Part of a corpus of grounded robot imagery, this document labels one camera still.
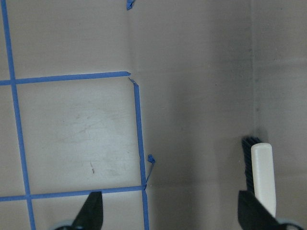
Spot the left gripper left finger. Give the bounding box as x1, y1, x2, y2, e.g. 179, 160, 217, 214
71, 192, 104, 230

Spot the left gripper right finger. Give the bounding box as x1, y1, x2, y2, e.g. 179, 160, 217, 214
237, 190, 283, 230

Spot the beige hand brush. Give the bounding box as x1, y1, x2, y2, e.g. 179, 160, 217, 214
241, 136, 276, 217

